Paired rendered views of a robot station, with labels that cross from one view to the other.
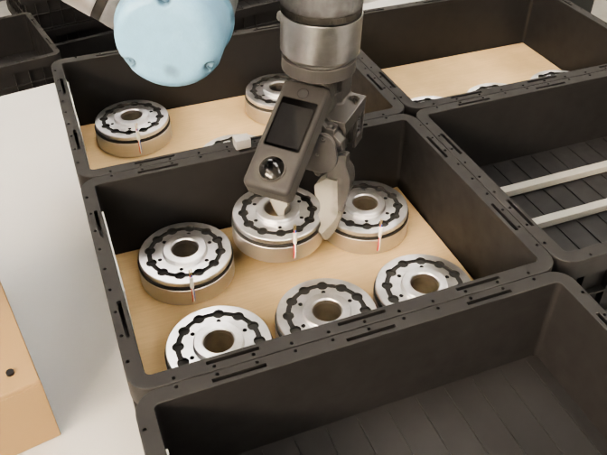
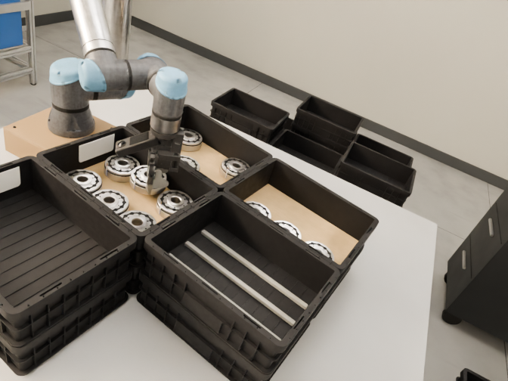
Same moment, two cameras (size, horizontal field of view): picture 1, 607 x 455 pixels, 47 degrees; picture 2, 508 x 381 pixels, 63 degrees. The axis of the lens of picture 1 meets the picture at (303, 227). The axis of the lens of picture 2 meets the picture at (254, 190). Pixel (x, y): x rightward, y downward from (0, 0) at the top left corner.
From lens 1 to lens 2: 0.90 m
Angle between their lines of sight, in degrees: 35
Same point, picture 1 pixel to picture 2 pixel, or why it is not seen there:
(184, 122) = (205, 152)
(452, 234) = not seen: hidden behind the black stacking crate
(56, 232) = not seen: hidden behind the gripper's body
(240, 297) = (116, 186)
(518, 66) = (336, 243)
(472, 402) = (93, 252)
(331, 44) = (153, 122)
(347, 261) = (150, 208)
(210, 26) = (85, 76)
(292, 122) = (140, 137)
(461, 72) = (310, 223)
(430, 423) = (78, 242)
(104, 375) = not seen: hidden behind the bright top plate
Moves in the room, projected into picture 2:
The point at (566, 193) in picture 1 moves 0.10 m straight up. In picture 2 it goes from (240, 269) to (249, 243)
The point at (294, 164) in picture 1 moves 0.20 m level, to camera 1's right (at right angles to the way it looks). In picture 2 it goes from (125, 147) to (156, 195)
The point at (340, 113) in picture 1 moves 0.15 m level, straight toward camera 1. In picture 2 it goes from (163, 153) to (105, 157)
